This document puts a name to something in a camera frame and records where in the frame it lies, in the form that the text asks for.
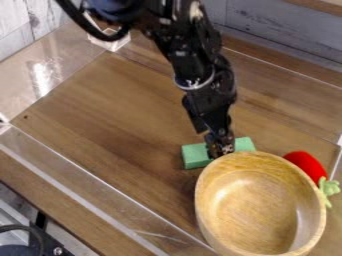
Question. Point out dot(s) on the clear acrylic front barrier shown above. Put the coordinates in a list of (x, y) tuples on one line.
[(115, 189)]

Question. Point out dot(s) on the brown wooden bowl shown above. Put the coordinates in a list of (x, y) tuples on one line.
[(258, 206)]

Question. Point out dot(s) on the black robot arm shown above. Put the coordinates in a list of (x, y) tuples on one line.
[(177, 26)]

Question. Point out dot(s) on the red plush strawberry toy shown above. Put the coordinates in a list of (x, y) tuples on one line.
[(314, 170)]

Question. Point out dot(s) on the black equipment base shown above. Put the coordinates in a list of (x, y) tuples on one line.
[(29, 241)]

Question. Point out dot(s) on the green foam block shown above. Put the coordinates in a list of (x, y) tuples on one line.
[(195, 153)]

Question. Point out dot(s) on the clear acrylic corner bracket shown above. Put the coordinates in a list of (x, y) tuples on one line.
[(111, 46)]

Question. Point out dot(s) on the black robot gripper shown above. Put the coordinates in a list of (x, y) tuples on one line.
[(209, 94)]

